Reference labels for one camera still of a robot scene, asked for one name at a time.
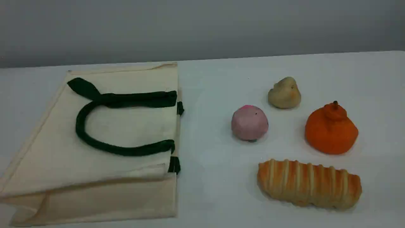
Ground pink peach bun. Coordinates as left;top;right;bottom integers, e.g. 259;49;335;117
231;105;269;142

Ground orange toy fruit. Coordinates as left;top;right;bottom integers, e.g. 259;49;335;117
305;101;359;155

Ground beige egg yolk pastry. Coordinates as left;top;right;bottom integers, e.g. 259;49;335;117
268;76;302;109

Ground striped long bread roll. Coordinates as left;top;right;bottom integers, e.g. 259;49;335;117
257;158;363;210

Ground white canvas bag green handles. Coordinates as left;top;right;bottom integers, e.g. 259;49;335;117
0;62;185;227

